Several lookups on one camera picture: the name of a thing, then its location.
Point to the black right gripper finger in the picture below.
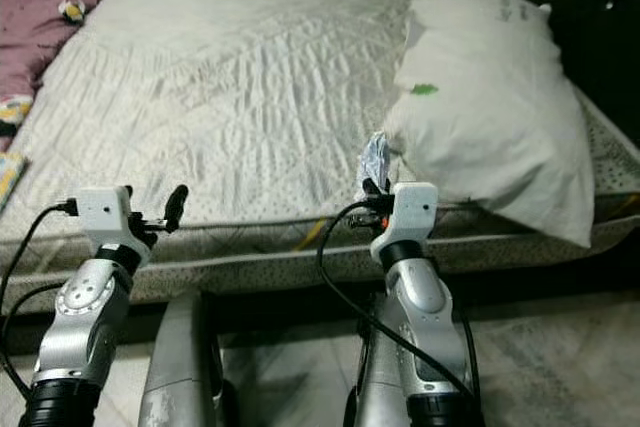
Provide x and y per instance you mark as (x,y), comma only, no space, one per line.
(376,190)

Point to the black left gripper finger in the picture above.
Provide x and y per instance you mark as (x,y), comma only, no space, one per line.
(176,205)

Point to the white paper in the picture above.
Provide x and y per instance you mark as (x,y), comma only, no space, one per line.
(375,157)

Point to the blue yellow-bordered picture book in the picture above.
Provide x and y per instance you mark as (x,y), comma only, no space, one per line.
(10,177)

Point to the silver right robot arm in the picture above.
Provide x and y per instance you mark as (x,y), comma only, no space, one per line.
(420,297)

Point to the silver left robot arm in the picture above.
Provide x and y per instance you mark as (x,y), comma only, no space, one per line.
(85,327)

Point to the white quilted mattress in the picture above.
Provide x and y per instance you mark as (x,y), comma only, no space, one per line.
(240,97)

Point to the grey robot right leg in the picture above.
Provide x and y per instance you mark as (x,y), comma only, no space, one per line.
(375,377)

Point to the purple patterned blanket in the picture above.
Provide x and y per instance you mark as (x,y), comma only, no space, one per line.
(40,17)

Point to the dark tufted headboard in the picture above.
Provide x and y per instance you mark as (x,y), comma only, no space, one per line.
(580,7)

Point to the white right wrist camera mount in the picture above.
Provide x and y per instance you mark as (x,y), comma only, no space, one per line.
(410,209)

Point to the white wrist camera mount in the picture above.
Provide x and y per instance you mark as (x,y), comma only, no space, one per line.
(410,209)
(102,212)

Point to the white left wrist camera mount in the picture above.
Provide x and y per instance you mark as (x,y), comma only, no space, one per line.
(102,212)

